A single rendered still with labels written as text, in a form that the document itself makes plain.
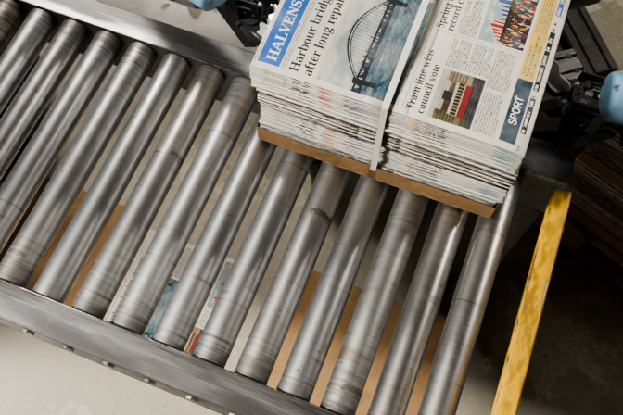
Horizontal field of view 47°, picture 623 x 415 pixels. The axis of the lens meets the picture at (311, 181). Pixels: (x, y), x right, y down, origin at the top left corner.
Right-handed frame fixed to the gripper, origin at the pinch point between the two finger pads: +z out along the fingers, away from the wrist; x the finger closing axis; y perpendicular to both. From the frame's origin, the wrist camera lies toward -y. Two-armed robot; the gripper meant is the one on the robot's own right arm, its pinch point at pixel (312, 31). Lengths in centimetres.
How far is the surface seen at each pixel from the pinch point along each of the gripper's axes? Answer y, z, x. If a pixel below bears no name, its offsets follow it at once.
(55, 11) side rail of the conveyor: -0.3, -43.4, -12.4
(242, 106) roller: -0.7, -5.5, -17.9
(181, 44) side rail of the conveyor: -0.2, -20.0, -10.6
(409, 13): 22.8, 16.8, -8.2
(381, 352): -80, 31, -30
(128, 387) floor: -80, -24, -61
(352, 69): 22.8, 12.8, -19.5
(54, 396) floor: -80, -40, -69
